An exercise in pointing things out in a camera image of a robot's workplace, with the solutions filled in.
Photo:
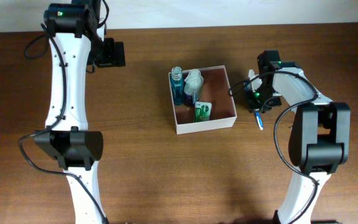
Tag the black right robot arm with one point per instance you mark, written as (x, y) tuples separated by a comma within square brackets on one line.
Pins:
[(319, 139)]

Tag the green white soap packet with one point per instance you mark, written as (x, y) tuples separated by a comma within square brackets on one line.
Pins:
[(202, 111)]

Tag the white cardboard box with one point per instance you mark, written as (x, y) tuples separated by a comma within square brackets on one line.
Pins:
[(215, 91)]

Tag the clear purple sanitizer bottle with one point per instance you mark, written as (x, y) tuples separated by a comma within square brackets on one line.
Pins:
[(193, 87)]

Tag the teal mouthwash bottle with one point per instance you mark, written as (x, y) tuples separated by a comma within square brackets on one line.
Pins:
[(177, 85)]

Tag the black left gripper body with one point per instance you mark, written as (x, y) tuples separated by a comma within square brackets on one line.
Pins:
[(105, 53)]

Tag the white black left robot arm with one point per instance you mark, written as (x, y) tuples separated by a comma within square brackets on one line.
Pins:
[(76, 34)]

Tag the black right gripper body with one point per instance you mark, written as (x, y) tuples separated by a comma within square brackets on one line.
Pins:
[(263, 98)]

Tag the blue white toothbrush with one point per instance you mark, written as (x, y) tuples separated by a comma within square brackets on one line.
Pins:
[(259, 120)]

